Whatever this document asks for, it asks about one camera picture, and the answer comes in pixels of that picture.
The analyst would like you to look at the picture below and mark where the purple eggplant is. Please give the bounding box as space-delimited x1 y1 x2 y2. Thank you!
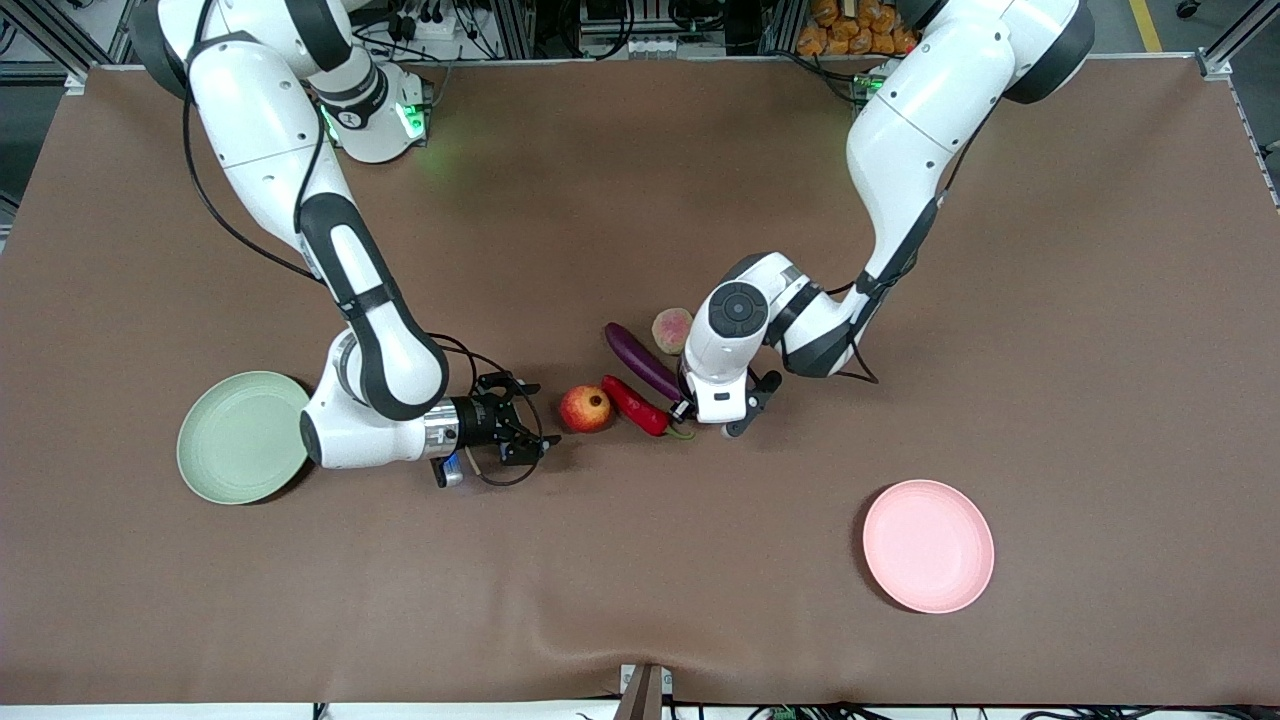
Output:
604 322 687 403

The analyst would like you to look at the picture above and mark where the red chili pepper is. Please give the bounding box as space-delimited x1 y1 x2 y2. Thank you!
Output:
600 375 696 442

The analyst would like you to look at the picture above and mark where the green pink peach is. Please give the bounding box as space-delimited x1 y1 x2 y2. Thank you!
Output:
652 308 695 356

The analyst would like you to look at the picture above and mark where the red pomegranate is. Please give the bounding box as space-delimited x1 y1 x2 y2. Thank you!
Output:
559 385 613 433

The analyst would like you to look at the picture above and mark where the pile of orange objects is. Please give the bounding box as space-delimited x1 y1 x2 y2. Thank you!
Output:
797 0 921 57

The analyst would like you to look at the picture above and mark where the white power strip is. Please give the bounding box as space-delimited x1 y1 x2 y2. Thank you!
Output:
385 0 453 41

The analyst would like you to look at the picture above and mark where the pink round plate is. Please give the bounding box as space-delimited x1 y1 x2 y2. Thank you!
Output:
863 479 996 614

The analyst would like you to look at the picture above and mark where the brown table cloth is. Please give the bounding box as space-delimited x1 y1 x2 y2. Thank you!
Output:
0 55 1280 706

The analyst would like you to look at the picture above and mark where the light green round plate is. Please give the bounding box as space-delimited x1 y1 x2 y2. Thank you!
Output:
177 371 313 505

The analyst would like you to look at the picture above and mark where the metal table edge clamp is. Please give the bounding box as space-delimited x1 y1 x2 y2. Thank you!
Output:
618 663 673 720

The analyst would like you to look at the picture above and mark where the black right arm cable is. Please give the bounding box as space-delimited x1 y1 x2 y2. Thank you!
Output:
180 0 548 489

